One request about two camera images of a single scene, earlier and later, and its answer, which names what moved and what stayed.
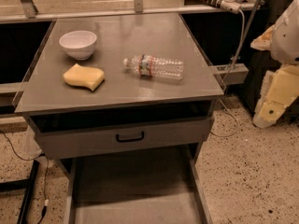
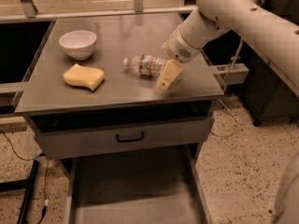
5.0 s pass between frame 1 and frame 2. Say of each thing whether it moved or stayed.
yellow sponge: stayed
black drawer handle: stayed
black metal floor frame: stayed
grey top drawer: stayed
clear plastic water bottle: stayed
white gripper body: moved
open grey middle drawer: stayed
